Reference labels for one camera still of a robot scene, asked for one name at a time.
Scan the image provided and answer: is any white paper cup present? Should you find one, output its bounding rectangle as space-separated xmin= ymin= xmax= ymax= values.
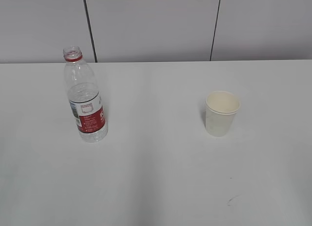
xmin=205 ymin=91 xmax=240 ymax=137

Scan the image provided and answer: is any clear water bottle red label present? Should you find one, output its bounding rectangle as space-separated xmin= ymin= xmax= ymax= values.
xmin=63 ymin=46 xmax=108 ymax=143

